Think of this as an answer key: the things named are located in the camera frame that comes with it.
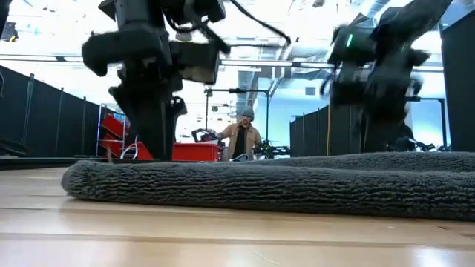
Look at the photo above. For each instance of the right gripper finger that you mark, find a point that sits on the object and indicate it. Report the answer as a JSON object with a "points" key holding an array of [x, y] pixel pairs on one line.
{"points": [[384, 130]]}

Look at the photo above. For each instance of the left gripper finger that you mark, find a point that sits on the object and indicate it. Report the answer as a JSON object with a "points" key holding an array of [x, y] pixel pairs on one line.
{"points": [[179, 115], [148, 126]]}

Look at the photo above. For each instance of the dark grey terry towel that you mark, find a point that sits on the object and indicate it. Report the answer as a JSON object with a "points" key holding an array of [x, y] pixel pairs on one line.
{"points": [[259, 185]]}

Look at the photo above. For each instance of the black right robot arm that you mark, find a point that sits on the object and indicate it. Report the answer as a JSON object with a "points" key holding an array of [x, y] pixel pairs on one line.
{"points": [[415, 15]]}

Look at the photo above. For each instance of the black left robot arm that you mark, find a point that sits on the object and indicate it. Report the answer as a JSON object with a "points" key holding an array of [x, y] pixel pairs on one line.
{"points": [[200, 9]]}

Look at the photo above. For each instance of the metal rack with red bins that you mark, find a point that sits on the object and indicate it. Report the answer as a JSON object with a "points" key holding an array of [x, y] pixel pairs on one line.
{"points": [[113, 130]]}

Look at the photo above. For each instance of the red plastic bin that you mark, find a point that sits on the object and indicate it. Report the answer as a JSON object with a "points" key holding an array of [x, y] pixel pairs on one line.
{"points": [[196, 152]]}

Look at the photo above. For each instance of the person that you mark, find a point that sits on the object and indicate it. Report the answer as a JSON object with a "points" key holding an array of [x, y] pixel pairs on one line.
{"points": [[241, 139]]}

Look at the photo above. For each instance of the black partition panel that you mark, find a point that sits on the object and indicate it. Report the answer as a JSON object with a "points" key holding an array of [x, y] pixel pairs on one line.
{"points": [[458, 92], [315, 133], [44, 118]]}

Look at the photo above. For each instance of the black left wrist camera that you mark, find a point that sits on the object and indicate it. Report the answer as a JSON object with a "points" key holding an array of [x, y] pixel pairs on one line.
{"points": [[194, 61]]}

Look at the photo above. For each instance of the black pipe stand frame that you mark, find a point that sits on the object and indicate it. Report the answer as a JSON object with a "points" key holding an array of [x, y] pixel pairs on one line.
{"points": [[237, 90]]}

